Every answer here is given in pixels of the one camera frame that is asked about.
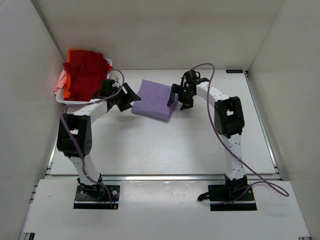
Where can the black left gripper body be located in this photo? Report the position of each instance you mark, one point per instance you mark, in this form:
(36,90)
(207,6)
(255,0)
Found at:
(119,98)

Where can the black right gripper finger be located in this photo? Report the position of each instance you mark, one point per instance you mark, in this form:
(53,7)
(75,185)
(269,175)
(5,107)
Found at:
(187,104)
(173,91)

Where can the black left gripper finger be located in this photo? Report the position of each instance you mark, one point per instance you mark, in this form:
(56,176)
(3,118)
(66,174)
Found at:
(130,95)
(124,105)

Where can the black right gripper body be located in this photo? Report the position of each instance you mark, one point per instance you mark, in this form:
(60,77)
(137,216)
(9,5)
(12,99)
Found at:
(185,93)

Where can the purple t shirt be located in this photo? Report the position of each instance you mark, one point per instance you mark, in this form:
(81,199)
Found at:
(154,98)

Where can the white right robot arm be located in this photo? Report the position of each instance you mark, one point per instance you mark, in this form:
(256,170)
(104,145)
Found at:
(227,121)

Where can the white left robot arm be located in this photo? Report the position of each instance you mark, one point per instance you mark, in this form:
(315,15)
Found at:
(75,139)

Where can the white plastic basket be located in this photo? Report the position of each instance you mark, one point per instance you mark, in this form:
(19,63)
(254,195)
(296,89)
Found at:
(59,97)

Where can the dark red t shirt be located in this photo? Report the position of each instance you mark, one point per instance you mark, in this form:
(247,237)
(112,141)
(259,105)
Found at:
(87,69)

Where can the dark label on table edge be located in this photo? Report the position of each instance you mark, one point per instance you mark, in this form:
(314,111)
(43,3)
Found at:
(234,71)

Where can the pink t shirt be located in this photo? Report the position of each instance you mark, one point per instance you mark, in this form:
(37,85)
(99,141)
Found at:
(62,82)

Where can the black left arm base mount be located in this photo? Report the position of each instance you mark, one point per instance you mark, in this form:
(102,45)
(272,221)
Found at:
(95,197)

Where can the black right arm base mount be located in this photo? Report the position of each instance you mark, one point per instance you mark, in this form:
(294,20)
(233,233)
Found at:
(225,195)

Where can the aluminium rail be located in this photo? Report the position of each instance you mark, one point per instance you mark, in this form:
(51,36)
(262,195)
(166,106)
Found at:
(272,177)

